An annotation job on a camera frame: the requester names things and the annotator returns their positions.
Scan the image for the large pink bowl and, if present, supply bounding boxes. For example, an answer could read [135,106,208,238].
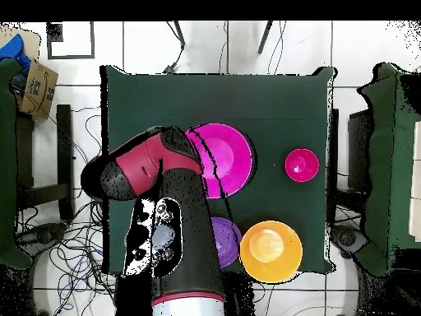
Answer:
[185,123,257,201]

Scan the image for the small red bowl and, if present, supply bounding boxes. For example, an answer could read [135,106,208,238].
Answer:
[285,148,321,184]

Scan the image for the purple bowl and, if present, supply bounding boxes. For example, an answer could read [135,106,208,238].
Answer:
[210,216,243,270]

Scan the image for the dark green tablecloth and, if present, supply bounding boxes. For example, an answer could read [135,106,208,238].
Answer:
[99,64,336,275]

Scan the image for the large yellow bowl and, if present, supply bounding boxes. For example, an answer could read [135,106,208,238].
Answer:
[239,220,303,284]

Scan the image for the black wooden stand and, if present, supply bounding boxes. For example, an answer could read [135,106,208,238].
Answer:
[16,104,76,221]
[328,108,374,225]

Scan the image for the green cloth side table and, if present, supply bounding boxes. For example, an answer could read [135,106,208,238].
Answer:
[354,62,421,277]
[0,58,34,272]

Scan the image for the cardboard box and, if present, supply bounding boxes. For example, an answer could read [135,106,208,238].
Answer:
[18,59,60,120]

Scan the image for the white box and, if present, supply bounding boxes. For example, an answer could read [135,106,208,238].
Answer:
[408,120,421,243]

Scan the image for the blue cloth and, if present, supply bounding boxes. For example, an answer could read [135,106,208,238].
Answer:
[0,33,33,72]

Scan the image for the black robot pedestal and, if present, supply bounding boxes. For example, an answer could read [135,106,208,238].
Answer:
[223,272,256,316]

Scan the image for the black camera tripod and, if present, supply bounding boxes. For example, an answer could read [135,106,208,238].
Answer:
[173,21,275,56]

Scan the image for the tangle of floor cables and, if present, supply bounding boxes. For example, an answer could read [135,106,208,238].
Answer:
[16,105,119,316]

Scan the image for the grey pedestal leg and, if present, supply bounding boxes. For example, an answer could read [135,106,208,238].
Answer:
[17,221,68,253]
[330,225,369,256]

